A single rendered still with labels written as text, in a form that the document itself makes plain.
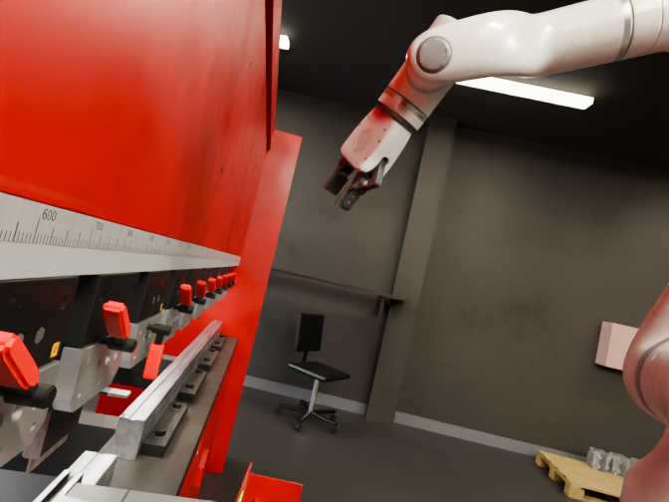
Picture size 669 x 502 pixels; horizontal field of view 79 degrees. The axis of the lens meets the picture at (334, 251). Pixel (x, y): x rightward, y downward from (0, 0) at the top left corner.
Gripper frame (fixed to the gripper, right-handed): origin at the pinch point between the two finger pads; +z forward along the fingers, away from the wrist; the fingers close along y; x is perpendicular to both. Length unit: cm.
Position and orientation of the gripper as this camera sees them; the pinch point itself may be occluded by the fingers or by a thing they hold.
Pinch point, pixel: (340, 191)
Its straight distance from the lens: 73.1
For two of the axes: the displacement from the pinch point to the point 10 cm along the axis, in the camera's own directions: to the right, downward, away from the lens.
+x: 7.4, 3.4, 5.8
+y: 3.3, 5.6, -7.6
